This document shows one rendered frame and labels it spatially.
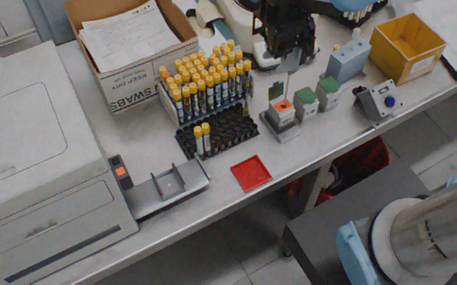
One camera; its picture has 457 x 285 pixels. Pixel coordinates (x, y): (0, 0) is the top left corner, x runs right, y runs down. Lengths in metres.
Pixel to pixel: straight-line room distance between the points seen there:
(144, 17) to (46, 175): 0.64
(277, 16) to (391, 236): 0.38
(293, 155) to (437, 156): 1.32
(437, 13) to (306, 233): 0.83
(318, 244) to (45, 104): 0.52
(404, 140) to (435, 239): 1.72
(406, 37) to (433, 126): 1.10
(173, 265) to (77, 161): 1.19
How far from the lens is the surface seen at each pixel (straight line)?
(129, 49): 1.08
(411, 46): 1.23
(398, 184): 0.88
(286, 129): 0.96
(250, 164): 0.92
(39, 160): 0.64
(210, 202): 0.88
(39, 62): 0.76
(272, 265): 1.75
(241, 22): 1.04
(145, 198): 0.86
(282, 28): 0.69
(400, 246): 0.52
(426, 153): 2.17
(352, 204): 0.83
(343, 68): 1.02
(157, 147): 0.96
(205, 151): 0.91
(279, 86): 0.92
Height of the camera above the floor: 1.68
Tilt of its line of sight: 56 degrees down
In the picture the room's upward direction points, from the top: straight up
